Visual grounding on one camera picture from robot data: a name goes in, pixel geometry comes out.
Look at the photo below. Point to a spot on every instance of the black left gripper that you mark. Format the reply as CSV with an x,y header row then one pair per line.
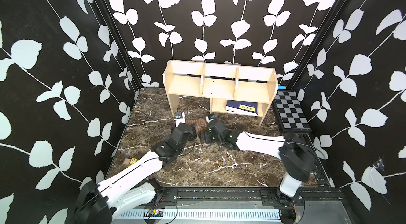
x,y
192,133

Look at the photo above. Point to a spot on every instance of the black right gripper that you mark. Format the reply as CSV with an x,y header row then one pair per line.
x,y
207,133

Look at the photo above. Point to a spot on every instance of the light wooden bookshelf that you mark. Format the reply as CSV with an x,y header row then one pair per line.
x,y
220,83

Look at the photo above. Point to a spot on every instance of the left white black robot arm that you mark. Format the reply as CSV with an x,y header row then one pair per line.
x,y
101,203

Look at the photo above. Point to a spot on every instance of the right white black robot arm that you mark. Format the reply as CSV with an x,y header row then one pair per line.
x,y
297,157

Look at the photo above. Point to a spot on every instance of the dark blue book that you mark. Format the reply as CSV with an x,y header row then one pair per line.
x,y
242,107

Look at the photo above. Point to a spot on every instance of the small yellow box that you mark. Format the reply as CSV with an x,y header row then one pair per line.
x,y
130,161

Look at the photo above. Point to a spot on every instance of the black white chessboard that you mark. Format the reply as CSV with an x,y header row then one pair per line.
x,y
288,113

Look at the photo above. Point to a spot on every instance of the small green circuit board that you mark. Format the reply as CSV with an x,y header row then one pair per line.
x,y
155,213

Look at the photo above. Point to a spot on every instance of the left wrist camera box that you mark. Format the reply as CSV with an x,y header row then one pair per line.
x,y
179,118

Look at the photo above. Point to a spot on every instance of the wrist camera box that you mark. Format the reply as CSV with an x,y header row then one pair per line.
x,y
179,118
210,118

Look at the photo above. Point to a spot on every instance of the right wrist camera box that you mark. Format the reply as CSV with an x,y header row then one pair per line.
x,y
210,118

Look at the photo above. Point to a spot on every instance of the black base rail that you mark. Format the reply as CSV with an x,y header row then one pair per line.
x,y
266,196

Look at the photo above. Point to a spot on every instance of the white slotted cable duct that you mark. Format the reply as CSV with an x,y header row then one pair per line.
x,y
260,215

